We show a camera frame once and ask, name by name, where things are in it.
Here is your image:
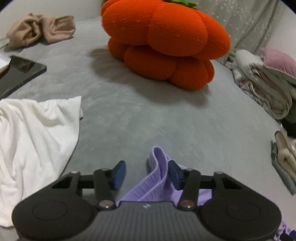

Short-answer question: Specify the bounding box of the grey dotted curtain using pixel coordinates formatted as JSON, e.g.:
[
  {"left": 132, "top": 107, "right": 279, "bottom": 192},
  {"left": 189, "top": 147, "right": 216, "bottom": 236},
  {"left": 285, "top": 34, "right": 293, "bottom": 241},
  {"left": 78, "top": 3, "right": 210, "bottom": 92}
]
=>
[{"left": 192, "top": 1, "right": 285, "bottom": 64}]

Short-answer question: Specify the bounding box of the folded grey knit garment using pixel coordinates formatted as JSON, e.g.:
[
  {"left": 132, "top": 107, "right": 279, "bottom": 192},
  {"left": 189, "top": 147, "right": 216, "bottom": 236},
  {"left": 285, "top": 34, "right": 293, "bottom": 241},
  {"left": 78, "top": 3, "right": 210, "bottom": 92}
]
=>
[{"left": 271, "top": 142, "right": 295, "bottom": 196}]

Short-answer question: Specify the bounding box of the beige pink crumpled garment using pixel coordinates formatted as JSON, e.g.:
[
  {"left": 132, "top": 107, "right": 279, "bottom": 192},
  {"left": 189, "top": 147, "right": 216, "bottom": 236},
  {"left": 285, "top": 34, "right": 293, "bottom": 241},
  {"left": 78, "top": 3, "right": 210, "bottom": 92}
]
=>
[{"left": 6, "top": 13, "right": 76, "bottom": 49}]

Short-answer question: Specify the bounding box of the orange pumpkin plush pillow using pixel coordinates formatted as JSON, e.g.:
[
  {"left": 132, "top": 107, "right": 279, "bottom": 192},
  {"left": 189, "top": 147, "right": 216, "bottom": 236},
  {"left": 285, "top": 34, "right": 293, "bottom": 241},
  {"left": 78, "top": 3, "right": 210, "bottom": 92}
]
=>
[{"left": 101, "top": 1, "right": 231, "bottom": 90}]

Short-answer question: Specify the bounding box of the white cloth garment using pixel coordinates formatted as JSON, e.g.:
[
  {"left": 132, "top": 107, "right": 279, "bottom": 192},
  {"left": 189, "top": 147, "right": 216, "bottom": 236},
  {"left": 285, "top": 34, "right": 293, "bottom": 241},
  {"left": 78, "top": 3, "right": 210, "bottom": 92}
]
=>
[{"left": 1, "top": 96, "right": 83, "bottom": 227}]

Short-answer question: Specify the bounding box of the purple knit garment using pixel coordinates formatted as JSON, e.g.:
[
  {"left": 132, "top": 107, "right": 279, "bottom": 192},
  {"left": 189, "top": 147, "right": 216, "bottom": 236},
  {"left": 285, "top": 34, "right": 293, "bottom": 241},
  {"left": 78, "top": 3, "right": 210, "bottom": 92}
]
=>
[{"left": 116, "top": 146, "right": 213, "bottom": 207}]

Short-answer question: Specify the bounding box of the black flat tablet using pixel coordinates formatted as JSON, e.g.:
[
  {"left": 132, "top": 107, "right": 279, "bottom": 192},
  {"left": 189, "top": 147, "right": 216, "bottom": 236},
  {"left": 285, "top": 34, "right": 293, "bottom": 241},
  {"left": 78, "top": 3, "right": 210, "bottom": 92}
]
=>
[{"left": 1, "top": 55, "right": 47, "bottom": 99}]

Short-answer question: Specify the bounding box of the folded beige garment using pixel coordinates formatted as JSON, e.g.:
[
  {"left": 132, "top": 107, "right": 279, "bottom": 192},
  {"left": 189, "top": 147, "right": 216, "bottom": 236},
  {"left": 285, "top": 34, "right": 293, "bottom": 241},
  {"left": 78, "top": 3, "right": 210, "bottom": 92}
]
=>
[{"left": 274, "top": 132, "right": 295, "bottom": 173}]

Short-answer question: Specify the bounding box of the folded grey pink quilt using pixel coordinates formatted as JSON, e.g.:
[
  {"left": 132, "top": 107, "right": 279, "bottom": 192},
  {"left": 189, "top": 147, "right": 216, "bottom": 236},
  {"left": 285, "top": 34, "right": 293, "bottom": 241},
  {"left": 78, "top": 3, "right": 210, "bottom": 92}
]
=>
[{"left": 225, "top": 47, "right": 295, "bottom": 120}]

